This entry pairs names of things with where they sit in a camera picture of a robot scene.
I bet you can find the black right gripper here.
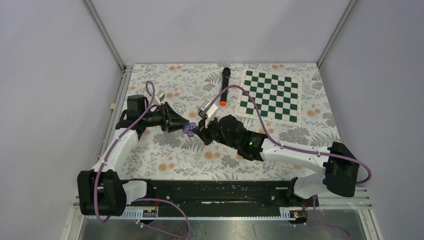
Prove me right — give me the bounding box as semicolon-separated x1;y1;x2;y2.
192;113;240;150

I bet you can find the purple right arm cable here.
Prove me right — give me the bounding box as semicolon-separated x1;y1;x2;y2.
203;84;373;239

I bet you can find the silver computer mouse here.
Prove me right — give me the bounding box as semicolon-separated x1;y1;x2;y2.
183;122;195;137

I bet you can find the black microphone orange end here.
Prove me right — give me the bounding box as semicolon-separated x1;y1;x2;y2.
219;67;231;107

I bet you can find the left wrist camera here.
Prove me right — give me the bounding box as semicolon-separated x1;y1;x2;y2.
155;90;166;105

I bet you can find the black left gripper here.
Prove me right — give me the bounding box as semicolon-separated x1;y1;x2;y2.
141;102;190;133

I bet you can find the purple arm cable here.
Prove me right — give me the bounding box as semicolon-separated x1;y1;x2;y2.
93;81;192;239
203;84;373;239

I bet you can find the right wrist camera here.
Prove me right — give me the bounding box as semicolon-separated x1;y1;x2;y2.
198;100;219;128

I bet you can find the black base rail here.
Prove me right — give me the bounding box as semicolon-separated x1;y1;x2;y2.
129;179;312;219

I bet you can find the green white chessboard mat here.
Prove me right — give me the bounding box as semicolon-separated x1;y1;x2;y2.
235;69;302;127

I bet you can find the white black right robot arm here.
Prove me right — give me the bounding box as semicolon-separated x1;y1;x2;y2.
192;115;359;206

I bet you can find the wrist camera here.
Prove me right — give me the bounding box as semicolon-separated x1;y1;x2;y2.
198;100;219;128
155;90;166;105

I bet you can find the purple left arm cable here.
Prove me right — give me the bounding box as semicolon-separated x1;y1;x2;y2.
93;81;192;239

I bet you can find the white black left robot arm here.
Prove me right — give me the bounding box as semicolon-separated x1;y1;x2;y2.
77;95;189;217

